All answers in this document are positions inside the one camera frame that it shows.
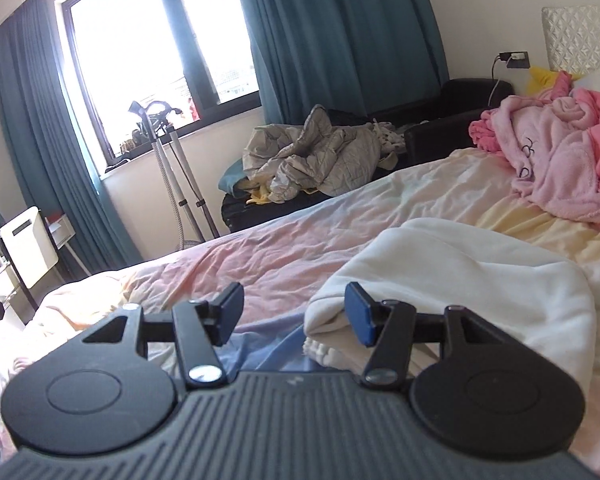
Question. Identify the teal pillow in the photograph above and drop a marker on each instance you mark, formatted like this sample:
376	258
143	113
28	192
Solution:
233	181

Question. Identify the left teal curtain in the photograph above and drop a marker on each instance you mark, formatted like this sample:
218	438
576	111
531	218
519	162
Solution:
52	164

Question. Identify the right teal curtain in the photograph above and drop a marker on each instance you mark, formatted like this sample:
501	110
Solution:
359	56

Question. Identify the black sofa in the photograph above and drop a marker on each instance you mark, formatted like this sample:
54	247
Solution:
431	129

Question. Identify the crumpled beige quilt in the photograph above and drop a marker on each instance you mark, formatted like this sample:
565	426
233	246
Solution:
319	154

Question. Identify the yellow plush toy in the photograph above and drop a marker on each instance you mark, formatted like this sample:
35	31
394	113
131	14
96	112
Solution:
263	195

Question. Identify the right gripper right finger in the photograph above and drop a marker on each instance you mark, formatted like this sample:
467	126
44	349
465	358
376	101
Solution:
386	326

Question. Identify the garment steamer stand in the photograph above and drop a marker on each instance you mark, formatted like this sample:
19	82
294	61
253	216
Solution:
154	121

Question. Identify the pastel pink yellow bedsheet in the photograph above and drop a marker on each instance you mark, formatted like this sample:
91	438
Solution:
282	263

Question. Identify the cream white zip sweatshirt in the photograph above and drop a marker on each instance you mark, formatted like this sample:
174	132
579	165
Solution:
540	298

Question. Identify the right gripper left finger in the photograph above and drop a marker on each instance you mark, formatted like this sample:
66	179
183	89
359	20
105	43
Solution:
199	327

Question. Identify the dark framed window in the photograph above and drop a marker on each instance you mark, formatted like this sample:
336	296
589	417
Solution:
192	54

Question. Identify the wall socket with charger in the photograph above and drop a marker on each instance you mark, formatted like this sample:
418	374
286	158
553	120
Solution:
512	60

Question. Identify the pink fluffy blanket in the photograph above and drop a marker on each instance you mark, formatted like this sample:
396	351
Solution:
552	142

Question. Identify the teal curtain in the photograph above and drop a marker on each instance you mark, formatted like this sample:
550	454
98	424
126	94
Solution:
359	56
52	164

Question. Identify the white tufted headboard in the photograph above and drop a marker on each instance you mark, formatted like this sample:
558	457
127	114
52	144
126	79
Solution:
572	38

